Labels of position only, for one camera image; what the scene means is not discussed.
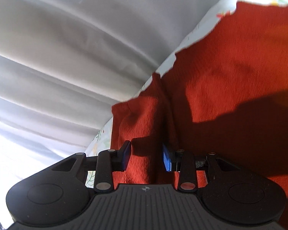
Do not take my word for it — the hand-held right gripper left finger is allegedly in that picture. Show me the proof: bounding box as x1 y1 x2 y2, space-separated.
51 140 132 194

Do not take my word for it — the white curtain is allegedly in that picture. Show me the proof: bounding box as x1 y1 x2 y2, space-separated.
0 0 246 223

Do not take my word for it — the floral bed sheet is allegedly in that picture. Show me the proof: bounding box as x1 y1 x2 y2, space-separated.
85 0 288 189

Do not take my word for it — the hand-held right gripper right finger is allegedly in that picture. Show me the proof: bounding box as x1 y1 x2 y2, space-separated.
162 143 241 192

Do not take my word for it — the red knit cardigan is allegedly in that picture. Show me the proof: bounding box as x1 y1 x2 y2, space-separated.
110 1 288 230

